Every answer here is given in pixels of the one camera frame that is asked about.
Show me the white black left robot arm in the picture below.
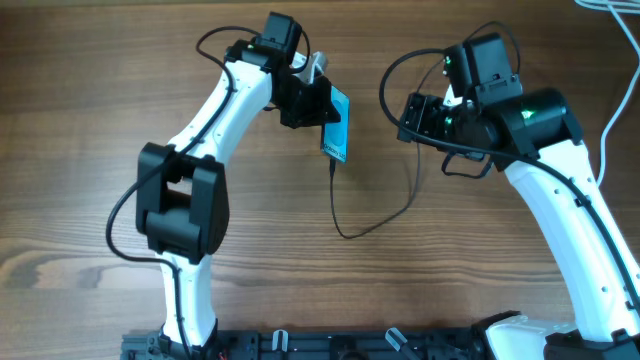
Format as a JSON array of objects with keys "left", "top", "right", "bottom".
[{"left": 136, "top": 12, "right": 348, "bottom": 359}]

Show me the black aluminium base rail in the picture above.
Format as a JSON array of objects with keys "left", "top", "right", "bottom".
[{"left": 120, "top": 327, "right": 489, "bottom": 360}]

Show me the white power strip cord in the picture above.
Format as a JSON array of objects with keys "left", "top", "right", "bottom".
[{"left": 574, "top": 0, "right": 640, "bottom": 187}]

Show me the blue screen Galaxy smartphone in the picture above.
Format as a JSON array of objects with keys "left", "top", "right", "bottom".
[{"left": 321, "top": 86, "right": 350, "bottom": 163}]

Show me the black USB-C charger cable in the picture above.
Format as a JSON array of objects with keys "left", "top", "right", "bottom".
[{"left": 328, "top": 19, "right": 522, "bottom": 240}]

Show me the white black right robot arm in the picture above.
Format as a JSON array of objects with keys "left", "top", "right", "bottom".
[{"left": 397, "top": 33, "right": 639, "bottom": 359}]

